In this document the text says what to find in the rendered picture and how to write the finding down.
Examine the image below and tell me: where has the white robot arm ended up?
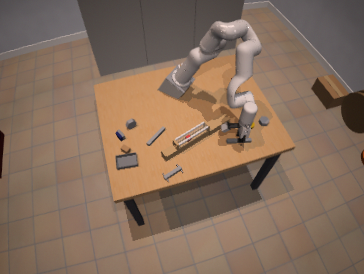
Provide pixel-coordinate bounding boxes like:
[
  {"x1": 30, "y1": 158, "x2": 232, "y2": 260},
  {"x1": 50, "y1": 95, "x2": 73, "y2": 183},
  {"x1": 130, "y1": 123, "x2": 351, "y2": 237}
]
[{"x1": 172, "y1": 19, "x2": 262, "y2": 133}]

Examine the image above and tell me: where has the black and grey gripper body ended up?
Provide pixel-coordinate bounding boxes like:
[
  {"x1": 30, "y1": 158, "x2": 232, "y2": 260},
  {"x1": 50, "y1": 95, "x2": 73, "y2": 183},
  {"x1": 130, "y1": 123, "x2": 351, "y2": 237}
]
[{"x1": 238, "y1": 122, "x2": 252, "y2": 139}]

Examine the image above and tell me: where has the small brown block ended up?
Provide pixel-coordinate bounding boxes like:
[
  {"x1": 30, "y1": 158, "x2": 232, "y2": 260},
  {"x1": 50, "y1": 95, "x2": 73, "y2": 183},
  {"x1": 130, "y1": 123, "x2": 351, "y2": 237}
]
[{"x1": 120, "y1": 144, "x2": 131, "y2": 154}]

